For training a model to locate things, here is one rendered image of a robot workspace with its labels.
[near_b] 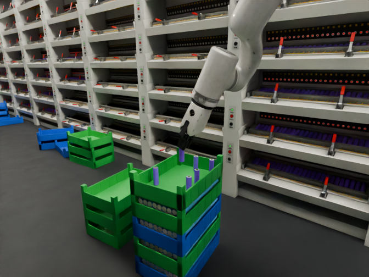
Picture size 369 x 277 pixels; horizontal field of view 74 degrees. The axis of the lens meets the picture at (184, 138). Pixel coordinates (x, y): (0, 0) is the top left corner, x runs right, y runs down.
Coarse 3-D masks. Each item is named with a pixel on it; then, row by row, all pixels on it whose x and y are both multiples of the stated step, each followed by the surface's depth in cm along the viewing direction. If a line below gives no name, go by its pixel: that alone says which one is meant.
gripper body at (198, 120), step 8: (192, 104) 72; (200, 104) 72; (192, 112) 76; (200, 112) 71; (208, 112) 75; (184, 120) 74; (192, 120) 73; (200, 120) 74; (192, 128) 73; (200, 128) 78
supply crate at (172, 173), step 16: (176, 160) 101; (192, 160) 100; (208, 160) 96; (144, 176) 84; (160, 176) 91; (176, 176) 91; (192, 176) 91; (208, 176) 83; (144, 192) 76; (160, 192) 72; (176, 192) 69; (192, 192) 74; (176, 208) 71
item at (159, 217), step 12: (216, 192) 92; (132, 204) 80; (204, 204) 83; (144, 216) 79; (156, 216) 76; (168, 216) 73; (180, 216) 71; (192, 216) 76; (168, 228) 74; (180, 228) 72
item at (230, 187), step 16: (240, 48) 118; (240, 96) 123; (240, 112) 125; (224, 128) 133; (240, 128) 128; (224, 144) 136; (224, 160) 138; (240, 160) 136; (224, 176) 141; (224, 192) 143
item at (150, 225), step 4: (216, 200) 95; (212, 204) 92; (208, 208) 89; (204, 212) 86; (200, 216) 84; (140, 220) 82; (144, 220) 82; (196, 220) 81; (144, 224) 81; (148, 224) 80; (152, 224) 79; (152, 228) 80; (156, 228) 79; (160, 228) 78; (160, 232) 78; (164, 232) 77; (168, 232) 76; (172, 232) 76; (172, 236) 76; (176, 236) 75
